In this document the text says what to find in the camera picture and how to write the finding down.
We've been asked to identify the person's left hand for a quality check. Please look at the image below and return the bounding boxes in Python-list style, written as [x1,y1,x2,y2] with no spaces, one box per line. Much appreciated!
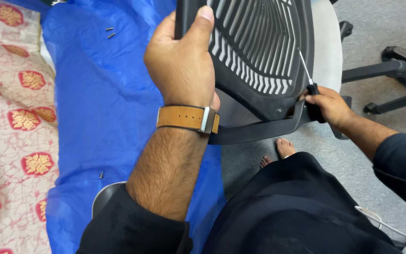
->
[144,5,221,112]

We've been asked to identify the person's right hand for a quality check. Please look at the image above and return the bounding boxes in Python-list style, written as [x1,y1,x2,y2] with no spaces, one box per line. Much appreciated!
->
[300,86,357,132]

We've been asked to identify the black handle screwdriver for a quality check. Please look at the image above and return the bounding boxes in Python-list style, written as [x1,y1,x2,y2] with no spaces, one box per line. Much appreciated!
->
[297,47,327,124]

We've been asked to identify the black slatted chair seat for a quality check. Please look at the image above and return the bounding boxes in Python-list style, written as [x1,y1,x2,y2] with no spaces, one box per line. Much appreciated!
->
[174,0,343,123]

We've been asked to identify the person's right foot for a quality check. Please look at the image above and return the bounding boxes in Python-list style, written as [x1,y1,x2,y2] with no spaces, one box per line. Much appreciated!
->
[276,138,297,160]

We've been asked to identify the black chair wheel base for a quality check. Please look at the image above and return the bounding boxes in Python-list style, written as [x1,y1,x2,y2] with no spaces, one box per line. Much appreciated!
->
[341,46,406,137]

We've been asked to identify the person's dark right sleeve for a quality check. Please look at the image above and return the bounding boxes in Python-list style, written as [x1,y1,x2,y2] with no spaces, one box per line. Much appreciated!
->
[372,132,406,218]

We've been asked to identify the person's black lap garment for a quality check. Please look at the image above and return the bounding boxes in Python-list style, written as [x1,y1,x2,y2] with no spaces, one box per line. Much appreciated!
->
[202,152,402,254]

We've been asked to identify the blue plastic sheet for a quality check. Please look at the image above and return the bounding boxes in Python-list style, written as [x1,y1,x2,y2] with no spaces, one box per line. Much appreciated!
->
[6,0,227,254]

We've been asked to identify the dark grey round plastic part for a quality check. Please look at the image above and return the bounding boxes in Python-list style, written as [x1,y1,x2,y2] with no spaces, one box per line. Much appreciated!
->
[91,181,128,219]

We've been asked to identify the floral cream red bedspread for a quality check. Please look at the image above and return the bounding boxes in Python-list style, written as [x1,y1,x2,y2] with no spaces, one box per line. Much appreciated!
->
[0,0,60,254]

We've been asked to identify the black chair armrest bracket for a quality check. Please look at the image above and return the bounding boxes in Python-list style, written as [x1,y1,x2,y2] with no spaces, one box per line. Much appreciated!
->
[208,95,352,145]

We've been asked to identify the tan leather strap wristwatch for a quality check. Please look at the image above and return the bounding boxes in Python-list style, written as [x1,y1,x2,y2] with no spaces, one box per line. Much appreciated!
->
[156,104,220,135]

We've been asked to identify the white cable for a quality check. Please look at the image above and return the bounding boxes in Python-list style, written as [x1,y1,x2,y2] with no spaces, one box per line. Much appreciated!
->
[354,206,406,247]

